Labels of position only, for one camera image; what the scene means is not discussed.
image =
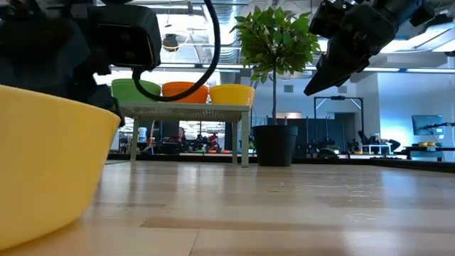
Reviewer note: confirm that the green plastic mini bowl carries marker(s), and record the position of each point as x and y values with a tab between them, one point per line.
128	90

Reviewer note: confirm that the pale green perforated rack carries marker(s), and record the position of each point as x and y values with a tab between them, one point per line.
185	111

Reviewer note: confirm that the black plant pot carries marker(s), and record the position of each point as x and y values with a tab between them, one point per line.
274	145

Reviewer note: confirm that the background computer monitor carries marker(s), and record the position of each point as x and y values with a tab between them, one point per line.
426	122

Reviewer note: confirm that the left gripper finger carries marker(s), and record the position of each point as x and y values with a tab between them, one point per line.
99	95

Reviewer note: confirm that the black ceiling-mounted device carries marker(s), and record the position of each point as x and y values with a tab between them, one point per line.
170	42

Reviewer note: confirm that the green leafy small tree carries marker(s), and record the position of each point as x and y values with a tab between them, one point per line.
273	39

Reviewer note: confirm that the orange-red plastic mini bowl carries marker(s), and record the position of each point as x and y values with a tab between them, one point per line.
181	89

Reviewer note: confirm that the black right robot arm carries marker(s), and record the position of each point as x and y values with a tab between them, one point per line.
419	10

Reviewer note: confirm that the silver ceiling air duct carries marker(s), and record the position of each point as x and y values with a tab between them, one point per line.
227	21

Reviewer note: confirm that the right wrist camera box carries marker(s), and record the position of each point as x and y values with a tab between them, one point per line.
330	19

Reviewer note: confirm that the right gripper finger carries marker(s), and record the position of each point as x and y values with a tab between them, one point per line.
337	64

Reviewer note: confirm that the yellow plastic mini bowl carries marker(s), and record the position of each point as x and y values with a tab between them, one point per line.
231	94
46	160

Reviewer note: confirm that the person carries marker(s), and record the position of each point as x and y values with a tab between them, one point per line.
182	135

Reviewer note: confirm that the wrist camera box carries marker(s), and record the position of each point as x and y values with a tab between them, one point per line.
330	19
124	35

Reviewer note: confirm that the white bucket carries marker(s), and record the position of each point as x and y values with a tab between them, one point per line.
142	134

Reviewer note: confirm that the ceiling strip light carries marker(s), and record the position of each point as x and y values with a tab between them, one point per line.
177	65
391	70

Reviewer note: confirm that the black aluminium table frame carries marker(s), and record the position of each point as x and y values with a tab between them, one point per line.
355	161

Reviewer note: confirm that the black background rig frame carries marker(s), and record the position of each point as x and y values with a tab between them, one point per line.
337	97

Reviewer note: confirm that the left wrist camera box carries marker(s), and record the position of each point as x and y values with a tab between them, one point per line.
124	35

